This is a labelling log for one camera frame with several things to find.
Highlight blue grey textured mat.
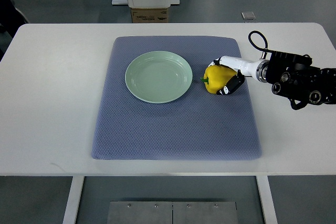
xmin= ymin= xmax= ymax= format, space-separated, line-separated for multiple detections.
xmin=91 ymin=36 xmax=261 ymax=161

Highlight white base crossbar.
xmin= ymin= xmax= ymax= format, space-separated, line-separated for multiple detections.
xmin=111 ymin=0 xmax=180 ymax=6

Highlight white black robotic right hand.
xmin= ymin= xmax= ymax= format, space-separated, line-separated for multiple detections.
xmin=208 ymin=56 xmax=268 ymax=95

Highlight small grey floor plate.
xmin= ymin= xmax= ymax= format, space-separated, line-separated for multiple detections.
xmin=241 ymin=12 xmax=256 ymax=20

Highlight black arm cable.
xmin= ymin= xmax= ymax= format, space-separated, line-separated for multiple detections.
xmin=248 ymin=30 xmax=272 ymax=59

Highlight left white table leg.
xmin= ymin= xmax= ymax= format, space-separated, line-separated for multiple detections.
xmin=62 ymin=176 xmax=85 ymax=224

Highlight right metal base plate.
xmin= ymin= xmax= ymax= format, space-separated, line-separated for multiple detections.
xmin=173 ymin=201 xmax=238 ymax=223

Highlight cardboard box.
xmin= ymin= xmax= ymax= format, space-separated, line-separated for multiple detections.
xmin=131 ymin=8 xmax=169 ymax=24

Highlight light green plate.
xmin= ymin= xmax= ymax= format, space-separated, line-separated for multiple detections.
xmin=125 ymin=51 xmax=193 ymax=104

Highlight right white table leg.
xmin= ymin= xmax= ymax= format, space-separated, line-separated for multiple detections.
xmin=256 ymin=176 xmax=278 ymax=224

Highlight yellow bell pepper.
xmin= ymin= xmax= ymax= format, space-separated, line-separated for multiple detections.
xmin=201 ymin=65 xmax=237 ymax=94

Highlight metal base plate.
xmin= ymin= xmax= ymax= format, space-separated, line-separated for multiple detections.
xmin=173 ymin=201 xmax=238 ymax=223
xmin=107 ymin=201 xmax=173 ymax=223

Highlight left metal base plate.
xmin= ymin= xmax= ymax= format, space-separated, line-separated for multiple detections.
xmin=107 ymin=201 xmax=173 ymax=223

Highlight person in dark clothes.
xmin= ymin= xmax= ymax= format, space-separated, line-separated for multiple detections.
xmin=0 ymin=0 xmax=29 ymax=59

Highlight white table leg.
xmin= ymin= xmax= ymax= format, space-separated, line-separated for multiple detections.
xmin=62 ymin=176 xmax=85 ymax=224
xmin=256 ymin=176 xmax=278 ymax=224

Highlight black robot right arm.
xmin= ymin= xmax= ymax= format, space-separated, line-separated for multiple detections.
xmin=262 ymin=51 xmax=335 ymax=110

